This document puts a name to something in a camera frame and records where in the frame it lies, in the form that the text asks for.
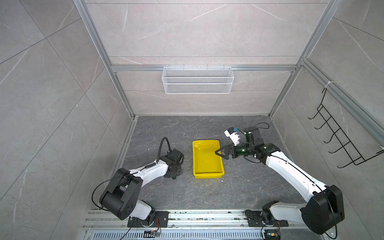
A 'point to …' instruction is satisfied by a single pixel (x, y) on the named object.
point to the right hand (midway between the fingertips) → (220, 149)
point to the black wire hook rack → (353, 154)
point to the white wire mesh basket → (195, 80)
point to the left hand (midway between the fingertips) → (176, 168)
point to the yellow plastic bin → (207, 164)
